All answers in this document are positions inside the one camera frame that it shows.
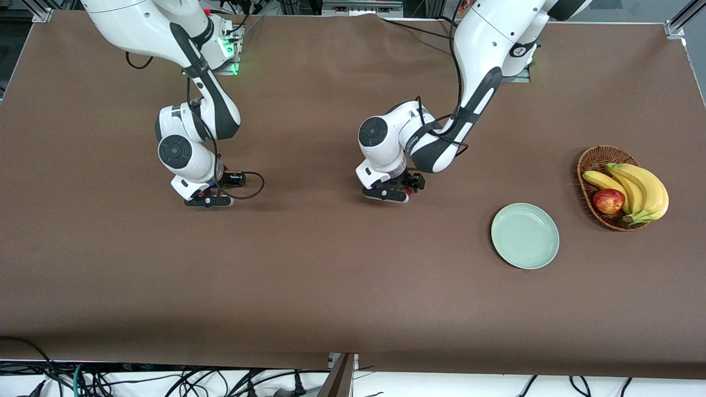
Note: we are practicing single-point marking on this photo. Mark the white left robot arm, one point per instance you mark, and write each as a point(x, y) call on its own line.
point(380, 132)

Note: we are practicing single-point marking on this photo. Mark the aluminium corner bracket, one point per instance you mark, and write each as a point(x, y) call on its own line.
point(681, 22)

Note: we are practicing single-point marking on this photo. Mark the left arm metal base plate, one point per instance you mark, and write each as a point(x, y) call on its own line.
point(521, 79)

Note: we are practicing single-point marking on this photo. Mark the aluminium table post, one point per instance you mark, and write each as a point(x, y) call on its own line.
point(339, 380)

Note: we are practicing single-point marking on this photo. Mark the red apple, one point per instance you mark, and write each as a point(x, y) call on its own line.
point(608, 201)

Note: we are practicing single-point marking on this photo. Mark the brown table cover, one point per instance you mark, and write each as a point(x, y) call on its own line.
point(353, 286)

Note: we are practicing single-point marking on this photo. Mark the brown wicker basket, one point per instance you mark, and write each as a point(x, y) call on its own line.
point(598, 157)

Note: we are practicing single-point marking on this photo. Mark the pale green round plate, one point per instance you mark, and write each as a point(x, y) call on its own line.
point(525, 236)

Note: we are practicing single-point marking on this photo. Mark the aluminium frame profile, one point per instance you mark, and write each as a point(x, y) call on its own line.
point(41, 12)

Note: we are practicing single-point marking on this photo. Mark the yellow banana bunch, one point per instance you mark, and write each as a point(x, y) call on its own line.
point(651, 193)

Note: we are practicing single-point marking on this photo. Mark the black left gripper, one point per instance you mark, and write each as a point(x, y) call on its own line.
point(412, 180)

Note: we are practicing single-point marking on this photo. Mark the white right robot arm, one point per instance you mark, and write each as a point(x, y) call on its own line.
point(176, 149)

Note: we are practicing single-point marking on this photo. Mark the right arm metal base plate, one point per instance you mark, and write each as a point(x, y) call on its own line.
point(233, 66)

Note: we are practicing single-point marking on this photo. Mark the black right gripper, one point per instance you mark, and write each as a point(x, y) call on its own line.
point(231, 180)

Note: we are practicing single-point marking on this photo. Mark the grey background device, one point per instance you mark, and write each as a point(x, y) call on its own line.
point(361, 8)

